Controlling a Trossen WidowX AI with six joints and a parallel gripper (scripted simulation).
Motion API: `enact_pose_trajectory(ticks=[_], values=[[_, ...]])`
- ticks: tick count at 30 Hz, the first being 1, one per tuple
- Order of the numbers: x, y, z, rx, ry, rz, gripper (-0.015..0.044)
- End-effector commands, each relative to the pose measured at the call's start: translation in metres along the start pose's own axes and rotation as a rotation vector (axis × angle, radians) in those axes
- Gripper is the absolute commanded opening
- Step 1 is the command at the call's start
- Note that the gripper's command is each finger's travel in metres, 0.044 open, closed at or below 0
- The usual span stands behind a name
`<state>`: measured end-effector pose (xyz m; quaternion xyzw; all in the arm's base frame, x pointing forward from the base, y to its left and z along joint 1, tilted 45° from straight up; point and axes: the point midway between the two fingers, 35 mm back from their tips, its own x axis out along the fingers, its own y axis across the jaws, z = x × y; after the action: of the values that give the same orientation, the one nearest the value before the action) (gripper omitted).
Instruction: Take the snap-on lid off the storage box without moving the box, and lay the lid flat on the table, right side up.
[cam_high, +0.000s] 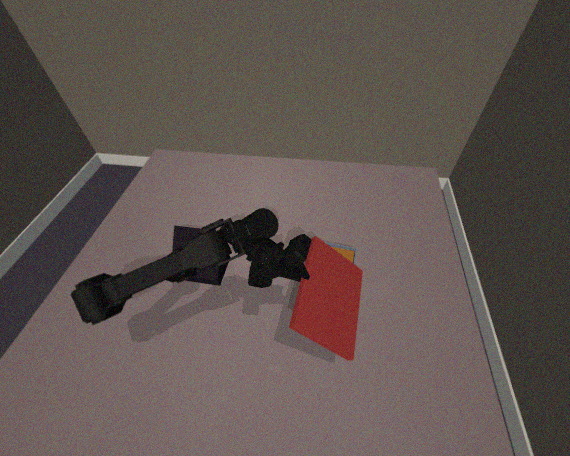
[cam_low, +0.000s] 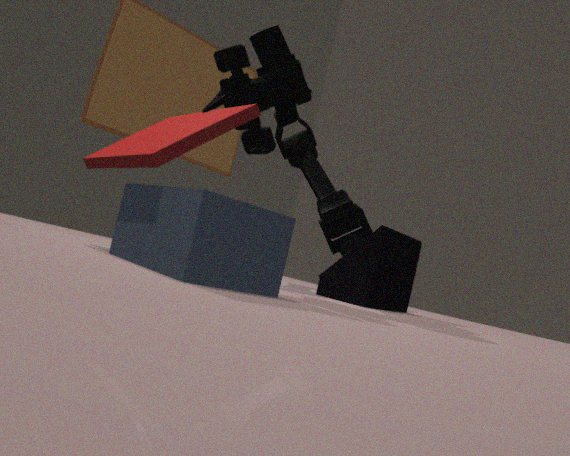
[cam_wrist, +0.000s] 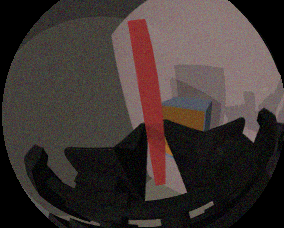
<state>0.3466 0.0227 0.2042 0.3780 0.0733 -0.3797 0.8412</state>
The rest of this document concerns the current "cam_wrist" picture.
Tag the red lid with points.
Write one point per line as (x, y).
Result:
(147, 78)

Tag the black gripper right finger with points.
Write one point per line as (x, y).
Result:
(193, 149)

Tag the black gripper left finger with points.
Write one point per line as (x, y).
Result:
(127, 160)

